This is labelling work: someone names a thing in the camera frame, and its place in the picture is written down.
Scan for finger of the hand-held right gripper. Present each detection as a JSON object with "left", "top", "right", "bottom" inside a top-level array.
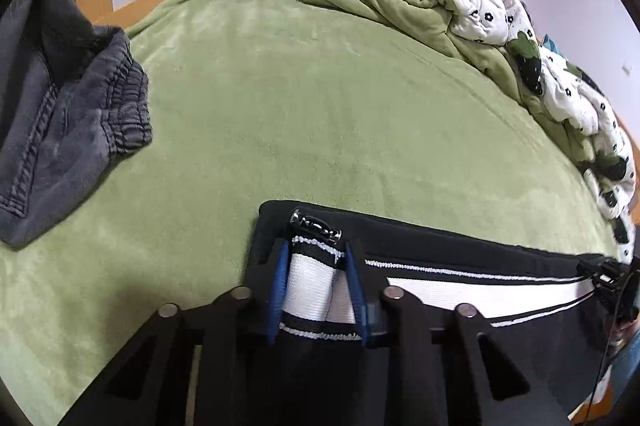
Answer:
[
  {"left": 592, "top": 278, "right": 626, "bottom": 307},
  {"left": 577, "top": 257, "right": 621, "bottom": 277}
]

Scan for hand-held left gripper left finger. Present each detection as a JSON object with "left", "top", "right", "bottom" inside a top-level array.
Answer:
[{"left": 60, "top": 240, "right": 292, "bottom": 426}]

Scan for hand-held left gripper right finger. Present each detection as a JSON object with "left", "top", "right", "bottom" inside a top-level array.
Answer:
[{"left": 342, "top": 241, "right": 571, "bottom": 426}]

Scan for black pants with white stripe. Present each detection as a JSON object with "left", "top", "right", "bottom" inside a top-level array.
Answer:
[{"left": 245, "top": 200, "right": 621, "bottom": 426}]

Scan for green plush bed blanket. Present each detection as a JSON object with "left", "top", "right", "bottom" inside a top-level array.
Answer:
[{"left": 0, "top": 0, "right": 621, "bottom": 426}]

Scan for grey jeans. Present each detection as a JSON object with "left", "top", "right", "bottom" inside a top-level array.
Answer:
[{"left": 0, "top": 0, "right": 153, "bottom": 249}]

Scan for white and green floral quilt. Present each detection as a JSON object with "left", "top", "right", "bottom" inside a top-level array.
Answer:
[{"left": 296, "top": 0, "right": 640, "bottom": 264}]

